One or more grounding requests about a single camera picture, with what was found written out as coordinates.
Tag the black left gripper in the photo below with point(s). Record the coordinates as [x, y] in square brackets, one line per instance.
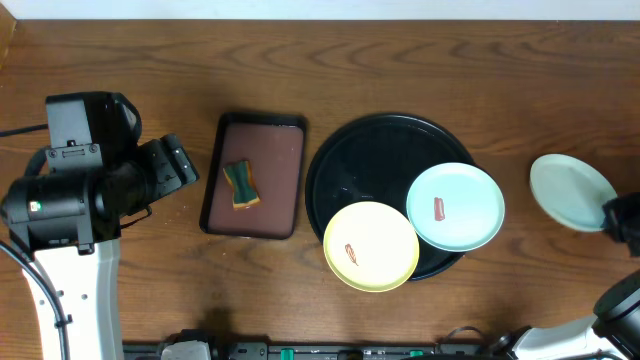
[176, 161]

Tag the mint green plate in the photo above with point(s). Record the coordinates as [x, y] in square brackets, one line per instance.
[571, 191]
[455, 207]

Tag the mint green plate right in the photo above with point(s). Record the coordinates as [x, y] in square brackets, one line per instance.
[455, 207]

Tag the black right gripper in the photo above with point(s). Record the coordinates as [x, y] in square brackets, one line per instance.
[625, 209]

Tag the round black serving tray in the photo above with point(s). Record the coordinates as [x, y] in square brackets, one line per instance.
[377, 158]

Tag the mint green plate top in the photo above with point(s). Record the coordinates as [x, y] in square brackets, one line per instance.
[571, 191]

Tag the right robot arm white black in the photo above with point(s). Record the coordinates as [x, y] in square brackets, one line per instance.
[612, 331]

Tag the yellow plate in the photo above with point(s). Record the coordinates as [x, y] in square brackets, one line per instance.
[371, 246]

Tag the black rectangular tray brown liquid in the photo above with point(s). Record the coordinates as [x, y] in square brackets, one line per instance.
[272, 146]

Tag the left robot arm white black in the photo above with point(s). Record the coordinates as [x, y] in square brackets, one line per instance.
[65, 230]

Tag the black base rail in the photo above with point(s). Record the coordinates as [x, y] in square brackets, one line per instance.
[262, 348]

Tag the orange green scrub sponge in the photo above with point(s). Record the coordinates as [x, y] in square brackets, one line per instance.
[240, 178]

